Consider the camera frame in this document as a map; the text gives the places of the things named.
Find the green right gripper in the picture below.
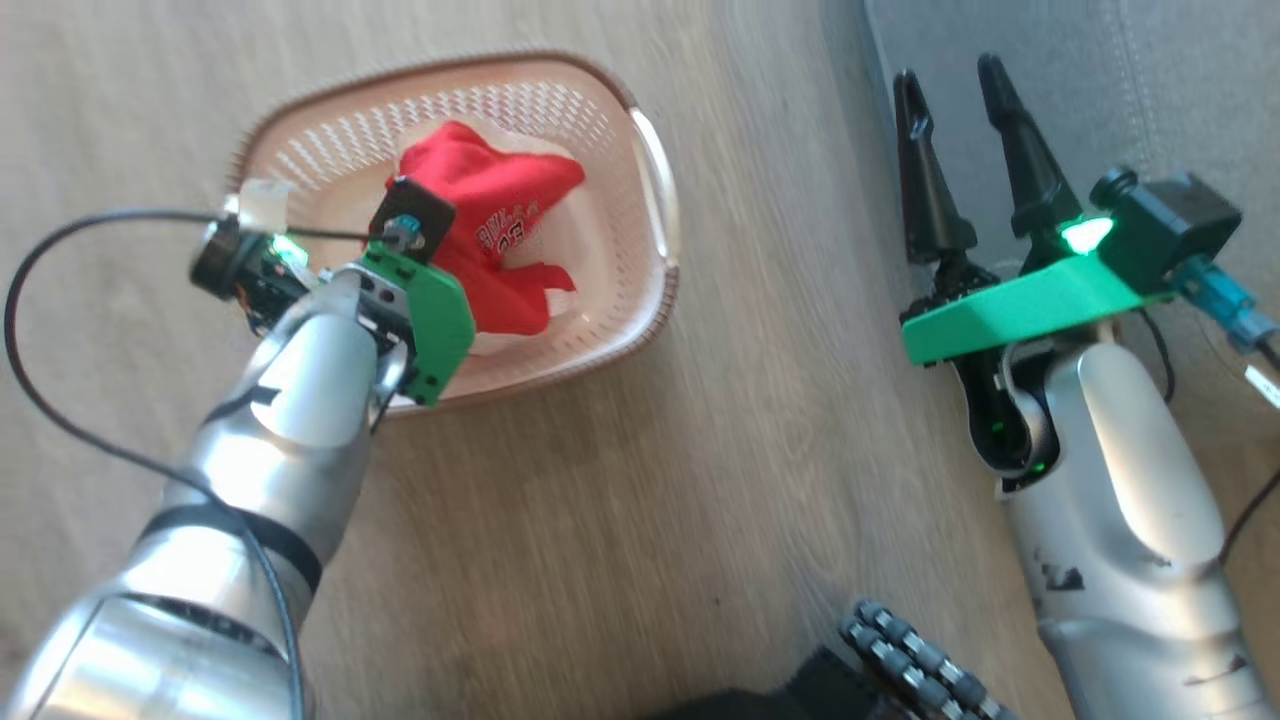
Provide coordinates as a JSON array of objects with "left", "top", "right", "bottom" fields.
[{"left": 893, "top": 52, "right": 1179, "bottom": 493}]

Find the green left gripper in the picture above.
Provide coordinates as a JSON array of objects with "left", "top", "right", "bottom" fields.
[{"left": 352, "top": 243, "right": 477, "bottom": 407}]

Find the red garment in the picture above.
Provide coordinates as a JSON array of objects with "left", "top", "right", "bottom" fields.
[{"left": 385, "top": 120, "right": 587, "bottom": 337}]

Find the grey fabric sofa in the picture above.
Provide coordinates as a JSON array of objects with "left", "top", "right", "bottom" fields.
[{"left": 862, "top": 0, "right": 1280, "bottom": 531}]

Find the white garment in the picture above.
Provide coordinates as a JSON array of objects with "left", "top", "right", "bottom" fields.
[{"left": 400, "top": 130, "right": 623, "bottom": 357}]

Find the beige woven plastic laundry basket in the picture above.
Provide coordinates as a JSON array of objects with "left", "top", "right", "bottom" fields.
[{"left": 225, "top": 50, "right": 681, "bottom": 418}]

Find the black roller base wheel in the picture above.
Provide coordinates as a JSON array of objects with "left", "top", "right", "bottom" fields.
[{"left": 838, "top": 598, "right": 1013, "bottom": 720}]

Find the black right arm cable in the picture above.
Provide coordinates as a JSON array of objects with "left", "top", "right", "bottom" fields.
[{"left": 1135, "top": 305, "right": 1280, "bottom": 567}]

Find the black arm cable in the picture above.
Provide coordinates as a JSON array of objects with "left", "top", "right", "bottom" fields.
[
  {"left": 3, "top": 208, "right": 379, "bottom": 720},
  {"left": 1135, "top": 305, "right": 1280, "bottom": 567}
]

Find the teal right camera plug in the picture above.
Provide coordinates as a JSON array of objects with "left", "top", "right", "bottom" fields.
[{"left": 1180, "top": 255, "right": 1280, "bottom": 353}]

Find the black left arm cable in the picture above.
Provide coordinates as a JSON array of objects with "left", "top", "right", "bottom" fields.
[{"left": 3, "top": 208, "right": 379, "bottom": 720}]

